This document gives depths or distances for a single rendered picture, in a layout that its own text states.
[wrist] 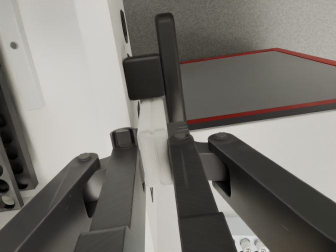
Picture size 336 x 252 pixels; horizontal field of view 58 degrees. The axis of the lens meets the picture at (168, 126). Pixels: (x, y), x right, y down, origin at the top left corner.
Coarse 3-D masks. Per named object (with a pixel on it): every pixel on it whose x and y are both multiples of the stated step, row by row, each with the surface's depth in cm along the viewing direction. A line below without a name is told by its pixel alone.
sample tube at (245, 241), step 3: (240, 240) 39; (243, 240) 38; (246, 240) 38; (240, 243) 39; (243, 243) 38; (246, 243) 38; (249, 243) 38; (243, 246) 38; (246, 246) 37; (249, 246) 37; (243, 249) 37; (246, 249) 37; (249, 249) 37; (252, 249) 37
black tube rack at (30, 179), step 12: (0, 72) 23; (0, 84) 23; (0, 96) 23; (0, 108) 24; (12, 108) 24; (0, 120) 24; (12, 120) 24; (0, 132) 25; (12, 132) 24; (12, 144) 25; (24, 144) 25; (12, 156) 25; (24, 156) 25; (0, 168) 25; (12, 168) 26; (24, 168) 25; (0, 180) 24; (24, 180) 26; (36, 180) 27
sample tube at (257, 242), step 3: (255, 240) 39; (258, 240) 38; (255, 243) 39; (258, 243) 38; (261, 243) 38; (258, 246) 38; (261, 246) 37; (264, 246) 37; (258, 249) 38; (261, 249) 37; (264, 249) 37; (267, 249) 38
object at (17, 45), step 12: (0, 0) 23; (12, 0) 24; (0, 12) 23; (12, 12) 23; (0, 24) 24; (12, 24) 24; (12, 36) 24; (24, 36) 25; (12, 48) 24; (24, 48) 24; (12, 60) 25; (24, 60) 25; (24, 72) 25; (24, 84) 25; (36, 84) 26; (24, 96) 26; (36, 96) 26; (36, 108) 26
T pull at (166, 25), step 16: (160, 16) 18; (160, 32) 18; (160, 48) 19; (176, 48) 19; (128, 64) 19; (144, 64) 19; (160, 64) 19; (176, 64) 19; (128, 80) 19; (144, 80) 19; (160, 80) 20; (176, 80) 19; (128, 96) 20; (144, 96) 20; (160, 96) 20; (176, 96) 20; (176, 112) 20
